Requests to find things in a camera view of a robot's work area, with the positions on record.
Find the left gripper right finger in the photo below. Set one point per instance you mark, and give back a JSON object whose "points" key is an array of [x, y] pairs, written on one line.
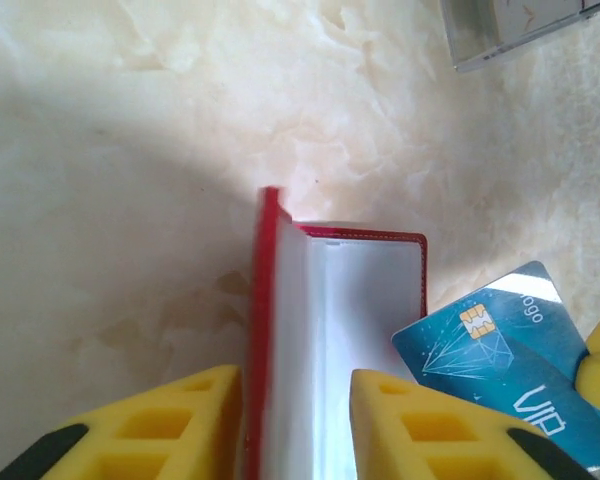
{"points": [[430, 440]]}

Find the blue VIP card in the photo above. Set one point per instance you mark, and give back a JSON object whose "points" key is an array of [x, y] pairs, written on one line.
{"points": [[510, 370]]}

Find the red card holder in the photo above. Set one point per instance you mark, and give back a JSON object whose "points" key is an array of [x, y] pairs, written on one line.
{"points": [[262, 300]]}

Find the clear acrylic card box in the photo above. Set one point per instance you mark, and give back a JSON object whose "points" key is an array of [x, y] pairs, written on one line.
{"points": [[472, 47]]}

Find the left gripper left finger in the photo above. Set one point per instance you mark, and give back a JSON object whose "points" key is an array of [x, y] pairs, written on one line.
{"points": [[145, 435]]}

